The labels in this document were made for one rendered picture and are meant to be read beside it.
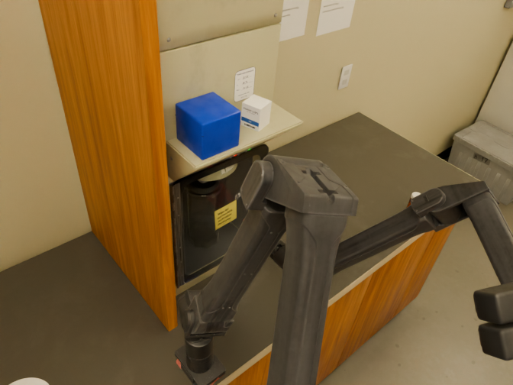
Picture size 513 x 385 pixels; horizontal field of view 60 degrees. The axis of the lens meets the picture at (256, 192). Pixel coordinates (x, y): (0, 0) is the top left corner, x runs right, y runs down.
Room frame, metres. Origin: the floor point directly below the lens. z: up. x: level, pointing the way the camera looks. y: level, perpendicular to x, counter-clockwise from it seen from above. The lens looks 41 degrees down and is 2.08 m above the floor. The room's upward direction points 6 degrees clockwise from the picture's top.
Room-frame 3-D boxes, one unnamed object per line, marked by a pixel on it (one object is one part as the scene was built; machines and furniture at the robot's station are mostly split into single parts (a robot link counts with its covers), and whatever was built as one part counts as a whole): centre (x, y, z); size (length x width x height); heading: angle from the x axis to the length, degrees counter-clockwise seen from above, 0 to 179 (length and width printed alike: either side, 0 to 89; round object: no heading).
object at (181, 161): (0.87, 0.06, 1.46); 0.32 x 0.12 x 0.10; 134
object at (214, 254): (0.91, 0.09, 1.19); 0.30 x 0.01 x 0.40; 134
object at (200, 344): (0.48, 0.08, 1.27); 0.07 x 0.06 x 0.07; 21
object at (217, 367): (0.47, 0.08, 1.21); 0.10 x 0.07 x 0.07; 44
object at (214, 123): (0.81, 0.12, 1.56); 0.10 x 0.10 x 0.09; 44
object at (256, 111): (0.91, 0.02, 1.54); 0.05 x 0.05 x 0.06; 62
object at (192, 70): (1.00, 0.18, 1.33); 0.32 x 0.25 x 0.77; 134
